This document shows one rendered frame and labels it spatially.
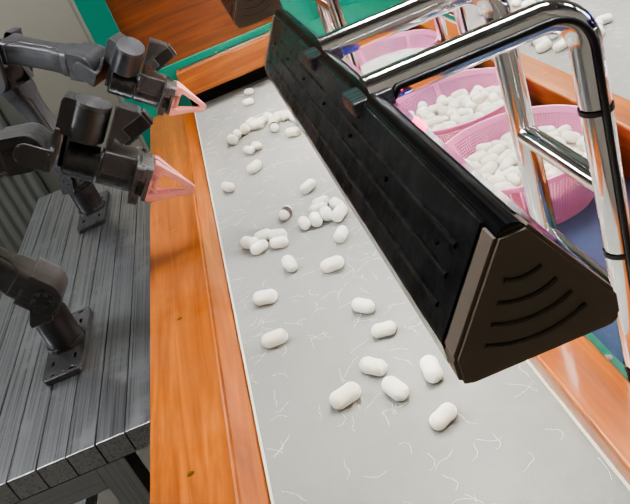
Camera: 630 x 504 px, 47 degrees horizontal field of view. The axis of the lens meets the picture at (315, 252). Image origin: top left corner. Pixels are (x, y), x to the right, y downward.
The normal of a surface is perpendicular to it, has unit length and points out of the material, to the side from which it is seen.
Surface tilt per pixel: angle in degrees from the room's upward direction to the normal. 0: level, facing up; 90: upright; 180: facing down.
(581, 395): 0
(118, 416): 0
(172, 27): 90
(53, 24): 90
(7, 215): 90
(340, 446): 0
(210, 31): 90
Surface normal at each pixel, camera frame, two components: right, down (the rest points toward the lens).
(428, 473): -0.34, -0.81
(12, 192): 0.19, 0.44
